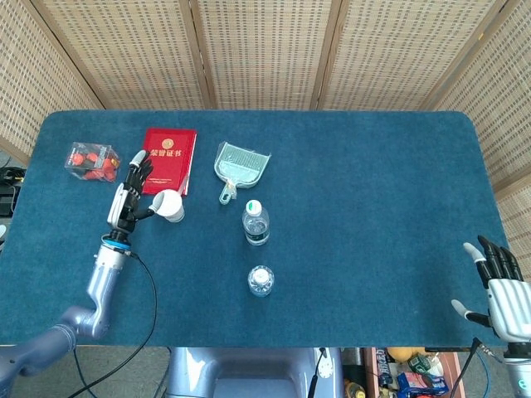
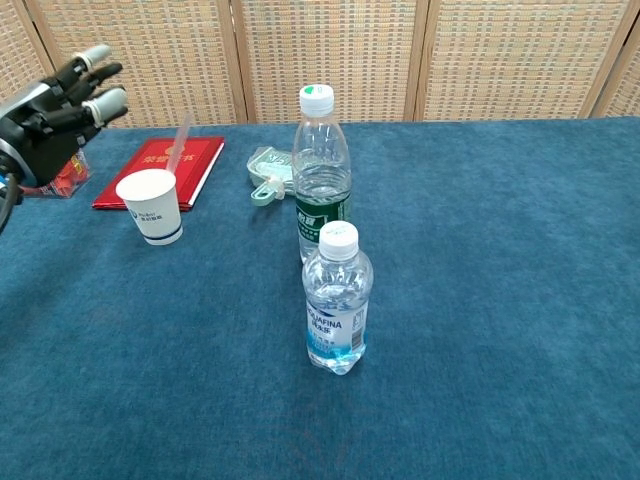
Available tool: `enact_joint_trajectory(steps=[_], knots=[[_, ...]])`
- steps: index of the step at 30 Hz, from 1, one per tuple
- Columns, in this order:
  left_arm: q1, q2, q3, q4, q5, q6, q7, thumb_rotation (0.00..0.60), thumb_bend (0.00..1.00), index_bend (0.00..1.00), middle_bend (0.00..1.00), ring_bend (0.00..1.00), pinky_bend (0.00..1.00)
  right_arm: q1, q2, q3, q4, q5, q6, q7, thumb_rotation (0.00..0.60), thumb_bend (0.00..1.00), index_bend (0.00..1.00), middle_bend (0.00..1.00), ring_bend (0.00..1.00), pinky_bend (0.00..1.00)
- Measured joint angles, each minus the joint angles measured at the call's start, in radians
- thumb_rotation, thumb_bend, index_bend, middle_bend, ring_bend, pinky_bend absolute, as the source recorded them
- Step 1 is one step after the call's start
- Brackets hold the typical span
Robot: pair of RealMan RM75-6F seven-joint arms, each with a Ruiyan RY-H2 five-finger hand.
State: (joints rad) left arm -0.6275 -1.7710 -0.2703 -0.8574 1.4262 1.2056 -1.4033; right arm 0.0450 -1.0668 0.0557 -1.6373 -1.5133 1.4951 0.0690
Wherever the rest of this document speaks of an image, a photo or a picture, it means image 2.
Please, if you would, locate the woven bamboo folding screen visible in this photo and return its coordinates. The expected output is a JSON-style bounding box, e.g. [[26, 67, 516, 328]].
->
[[0, 0, 640, 130]]

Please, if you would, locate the white paper cup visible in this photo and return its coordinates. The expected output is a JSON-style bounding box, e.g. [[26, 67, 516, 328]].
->
[[115, 168, 184, 247]]

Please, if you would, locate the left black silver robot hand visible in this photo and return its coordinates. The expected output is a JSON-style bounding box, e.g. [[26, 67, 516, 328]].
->
[[0, 44, 129, 190]]

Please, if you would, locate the bag of red fruit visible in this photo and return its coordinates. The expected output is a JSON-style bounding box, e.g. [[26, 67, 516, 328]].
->
[[35, 148, 95, 200]]

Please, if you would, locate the red certificate book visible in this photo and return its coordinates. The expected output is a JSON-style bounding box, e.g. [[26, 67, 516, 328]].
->
[[91, 136, 226, 213]]

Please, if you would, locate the pale green plastic dustpan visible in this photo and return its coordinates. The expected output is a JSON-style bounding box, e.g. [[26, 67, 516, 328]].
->
[[245, 145, 297, 209]]

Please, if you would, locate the blue felt covered table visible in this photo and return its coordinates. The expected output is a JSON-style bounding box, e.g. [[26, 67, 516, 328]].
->
[[0, 115, 640, 480]]

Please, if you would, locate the water bottle with blue label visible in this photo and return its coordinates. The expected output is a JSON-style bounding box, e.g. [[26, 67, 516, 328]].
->
[[301, 220, 374, 377]]

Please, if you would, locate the transparent plastic straw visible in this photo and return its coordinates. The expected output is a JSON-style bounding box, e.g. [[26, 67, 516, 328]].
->
[[166, 112, 195, 175]]

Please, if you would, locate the water bottle with green label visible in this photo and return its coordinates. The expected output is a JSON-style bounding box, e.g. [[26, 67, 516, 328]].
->
[[291, 84, 353, 265]]

